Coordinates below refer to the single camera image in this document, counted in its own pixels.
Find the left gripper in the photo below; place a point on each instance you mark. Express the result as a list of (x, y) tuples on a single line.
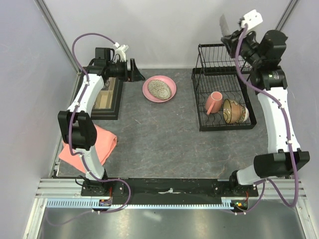
[(134, 74)]

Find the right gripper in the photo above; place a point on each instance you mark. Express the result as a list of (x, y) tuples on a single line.
[(229, 42)]

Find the grey glass plate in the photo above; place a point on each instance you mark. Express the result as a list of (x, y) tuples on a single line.
[(224, 26)]

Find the cream speckled oval plate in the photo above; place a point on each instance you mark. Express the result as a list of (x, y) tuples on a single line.
[(159, 89)]

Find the pink plate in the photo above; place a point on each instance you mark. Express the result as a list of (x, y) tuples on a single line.
[(165, 79)]

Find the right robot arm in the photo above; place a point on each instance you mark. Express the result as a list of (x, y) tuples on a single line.
[(284, 156)]

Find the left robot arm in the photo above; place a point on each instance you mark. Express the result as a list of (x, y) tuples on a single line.
[(77, 128)]

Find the black framed display box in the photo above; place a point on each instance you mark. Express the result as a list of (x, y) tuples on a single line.
[(98, 97)]

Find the pink mug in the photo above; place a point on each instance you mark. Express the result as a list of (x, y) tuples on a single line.
[(214, 103)]

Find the brown patterned bowl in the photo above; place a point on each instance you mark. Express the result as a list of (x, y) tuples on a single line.
[(234, 112)]

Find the pink cloth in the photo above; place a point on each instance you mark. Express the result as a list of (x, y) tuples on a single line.
[(105, 144)]

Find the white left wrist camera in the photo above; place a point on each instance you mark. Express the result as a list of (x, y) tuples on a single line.
[(120, 50)]

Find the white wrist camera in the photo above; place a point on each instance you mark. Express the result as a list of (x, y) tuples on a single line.
[(251, 19), (120, 50)]

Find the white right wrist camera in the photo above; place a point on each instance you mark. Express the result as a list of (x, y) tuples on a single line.
[(251, 19)]

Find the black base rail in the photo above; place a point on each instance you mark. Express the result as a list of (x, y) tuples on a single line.
[(167, 190)]

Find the slotted cable duct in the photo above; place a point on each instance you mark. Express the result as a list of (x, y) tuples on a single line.
[(89, 203)]

